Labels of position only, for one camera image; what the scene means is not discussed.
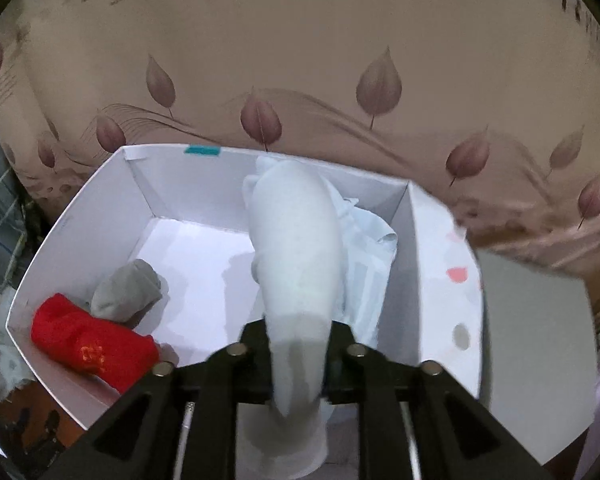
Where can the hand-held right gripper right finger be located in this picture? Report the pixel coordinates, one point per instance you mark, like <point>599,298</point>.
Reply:
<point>342,360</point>

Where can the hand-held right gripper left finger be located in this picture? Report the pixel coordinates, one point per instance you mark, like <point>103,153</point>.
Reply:
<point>255,360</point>

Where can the pale floral underwear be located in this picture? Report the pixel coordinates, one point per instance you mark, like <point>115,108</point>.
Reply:
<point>365,270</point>

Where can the white underwear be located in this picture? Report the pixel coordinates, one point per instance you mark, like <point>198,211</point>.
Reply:
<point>295,260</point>

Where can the grey green underwear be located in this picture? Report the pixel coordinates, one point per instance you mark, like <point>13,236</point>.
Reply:
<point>125,290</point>

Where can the white shoe box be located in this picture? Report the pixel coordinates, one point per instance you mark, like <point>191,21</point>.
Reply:
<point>190,195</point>

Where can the red underwear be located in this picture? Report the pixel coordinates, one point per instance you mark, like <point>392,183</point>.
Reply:
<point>80,330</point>

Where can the white dotted cover sheet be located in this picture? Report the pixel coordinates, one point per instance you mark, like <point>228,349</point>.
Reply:
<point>450,260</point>

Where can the grey plaid cloth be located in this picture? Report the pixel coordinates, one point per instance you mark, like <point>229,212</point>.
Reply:
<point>0,200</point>

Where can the beige leaf printed cloth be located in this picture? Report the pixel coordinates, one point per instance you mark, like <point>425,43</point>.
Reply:
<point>330,35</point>

